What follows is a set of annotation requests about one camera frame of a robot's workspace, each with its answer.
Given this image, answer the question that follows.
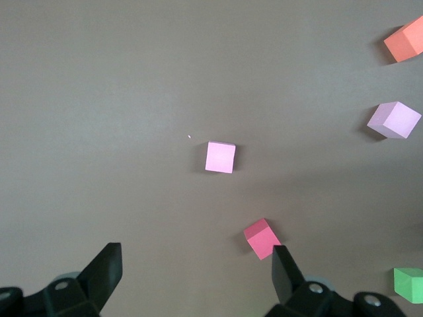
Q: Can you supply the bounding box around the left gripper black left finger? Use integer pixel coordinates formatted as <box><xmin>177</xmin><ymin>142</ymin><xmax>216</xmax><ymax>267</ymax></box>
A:
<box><xmin>42</xmin><ymin>243</ymin><xmax>123</xmax><ymax>317</ymax></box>

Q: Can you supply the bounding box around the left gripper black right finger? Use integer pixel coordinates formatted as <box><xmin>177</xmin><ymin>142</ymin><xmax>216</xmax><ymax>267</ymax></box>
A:
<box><xmin>266</xmin><ymin>245</ymin><xmax>353</xmax><ymax>317</ymax></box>

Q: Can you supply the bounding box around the dark pink foam cube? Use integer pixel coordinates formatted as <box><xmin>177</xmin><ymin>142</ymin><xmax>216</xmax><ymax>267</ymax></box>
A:
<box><xmin>243</xmin><ymin>217</ymin><xmax>282</xmax><ymax>261</ymax></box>

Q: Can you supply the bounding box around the pale lilac pink foam cube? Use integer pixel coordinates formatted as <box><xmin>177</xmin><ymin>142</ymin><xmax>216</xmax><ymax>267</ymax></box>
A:
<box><xmin>366</xmin><ymin>100</ymin><xmax>423</xmax><ymax>140</ymax></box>

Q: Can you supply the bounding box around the green foam cube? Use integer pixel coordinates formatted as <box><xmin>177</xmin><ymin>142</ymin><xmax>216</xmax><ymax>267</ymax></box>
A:
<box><xmin>393</xmin><ymin>267</ymin><xmax>423</xmax><ymax>304</ymax></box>

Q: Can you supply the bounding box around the orange foam cube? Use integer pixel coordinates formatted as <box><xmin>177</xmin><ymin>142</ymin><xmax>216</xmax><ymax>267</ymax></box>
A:
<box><xmin>383</xmin><ymin>15</ymin><xmax>423</xmax><ymax>63</ymax></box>

